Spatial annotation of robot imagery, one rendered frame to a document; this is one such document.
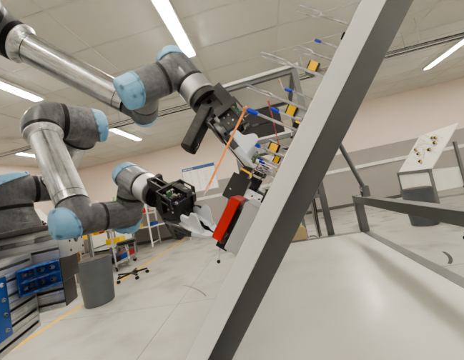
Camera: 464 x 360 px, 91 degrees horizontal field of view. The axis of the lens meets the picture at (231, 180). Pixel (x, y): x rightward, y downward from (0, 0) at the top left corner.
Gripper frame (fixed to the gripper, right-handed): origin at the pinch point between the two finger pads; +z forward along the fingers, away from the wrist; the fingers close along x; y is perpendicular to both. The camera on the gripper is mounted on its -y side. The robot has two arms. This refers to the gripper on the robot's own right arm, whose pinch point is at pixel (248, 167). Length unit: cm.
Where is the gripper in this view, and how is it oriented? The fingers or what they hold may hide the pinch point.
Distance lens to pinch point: 50.1
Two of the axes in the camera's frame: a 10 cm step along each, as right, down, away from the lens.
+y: 7.8, -6.2, 0.0
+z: 6.1, 7.7, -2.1
